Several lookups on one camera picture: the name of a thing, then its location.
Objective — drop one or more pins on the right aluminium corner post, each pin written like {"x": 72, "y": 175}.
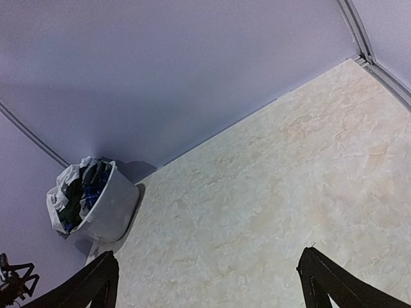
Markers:
{"x": 367, "y": 59}

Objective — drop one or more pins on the blue plaid garment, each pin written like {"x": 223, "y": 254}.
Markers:
{"x": 82, "y": 196}

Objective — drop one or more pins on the white and green raglan shirt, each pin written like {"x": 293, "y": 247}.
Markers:
{"x": 57, "y": 198}

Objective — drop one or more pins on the white plastic laundry basket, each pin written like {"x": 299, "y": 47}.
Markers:
{"x": 111, "y": 214}

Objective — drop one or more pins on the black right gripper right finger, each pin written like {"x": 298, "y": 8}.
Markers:
{"x": 324, "y": 281}

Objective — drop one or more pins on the grey garment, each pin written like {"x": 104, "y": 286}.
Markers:
{"x": 94, "y": 170}

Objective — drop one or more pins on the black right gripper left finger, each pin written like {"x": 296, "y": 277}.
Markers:
{"x": 95, "y": 285}

